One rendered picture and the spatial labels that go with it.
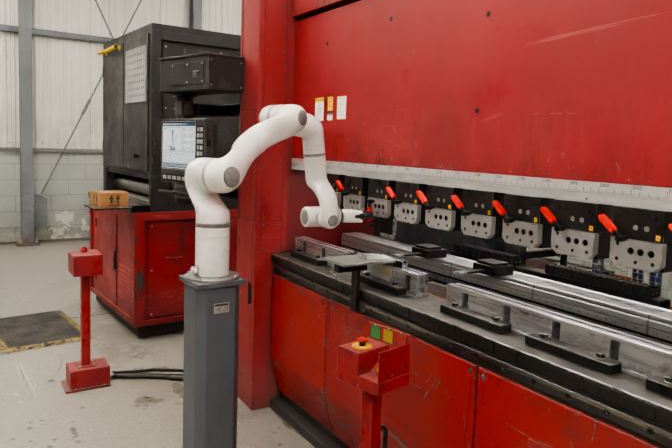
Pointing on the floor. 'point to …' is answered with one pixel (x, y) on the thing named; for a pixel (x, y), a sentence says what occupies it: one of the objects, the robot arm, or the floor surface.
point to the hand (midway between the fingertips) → (367, 214)
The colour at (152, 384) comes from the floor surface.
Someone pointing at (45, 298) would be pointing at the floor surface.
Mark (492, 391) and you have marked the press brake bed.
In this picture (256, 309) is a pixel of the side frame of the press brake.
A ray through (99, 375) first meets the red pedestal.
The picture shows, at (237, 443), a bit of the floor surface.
